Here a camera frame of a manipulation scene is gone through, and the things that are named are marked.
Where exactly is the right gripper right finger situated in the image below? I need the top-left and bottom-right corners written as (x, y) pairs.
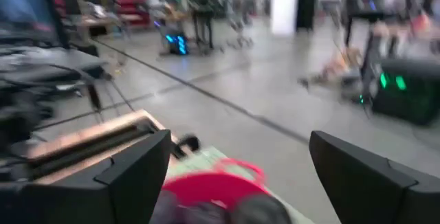
top-left (308, 130), bottom-right (440, 224)

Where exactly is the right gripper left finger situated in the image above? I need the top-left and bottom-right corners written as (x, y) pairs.
top-left (0, 129), bottom-right (173, 224)

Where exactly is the black table clamp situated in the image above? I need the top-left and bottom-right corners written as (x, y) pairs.
top-left (173, 133), bottom-right (201, 159)

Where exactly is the red plastic basket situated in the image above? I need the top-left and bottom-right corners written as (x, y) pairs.
top-left (160, 157), bottom-right (270, 214)

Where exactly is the green-lit computer tower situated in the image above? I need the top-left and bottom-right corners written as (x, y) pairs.
top-left (370, 57), bottom-right (440, 126)

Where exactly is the dark grey desk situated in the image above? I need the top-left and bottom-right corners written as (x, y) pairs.
top-left (0, 45), bottom-right (108, 82)

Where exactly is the blue-lit computer tower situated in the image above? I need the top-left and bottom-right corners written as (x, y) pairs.
top-left (163, 32), bottom-right (190, 57)

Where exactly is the red tool cabinet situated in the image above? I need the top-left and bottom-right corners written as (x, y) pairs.
top-left (115, 0), bottom-right (152, 30)

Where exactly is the large dark monitor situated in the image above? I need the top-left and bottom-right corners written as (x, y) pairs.
top-left (0, 0), bottom-right (69, 49)

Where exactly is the black cabinet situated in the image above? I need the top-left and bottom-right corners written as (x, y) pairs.
top-left (296, 0), bottom-right (320, 32)

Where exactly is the white pillar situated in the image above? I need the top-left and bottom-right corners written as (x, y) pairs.
top-left (270, 0), bottom-right (298, 36)

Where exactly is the person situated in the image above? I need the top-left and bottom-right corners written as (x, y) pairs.
top-left (187, 0), bottom-right (217, 50)

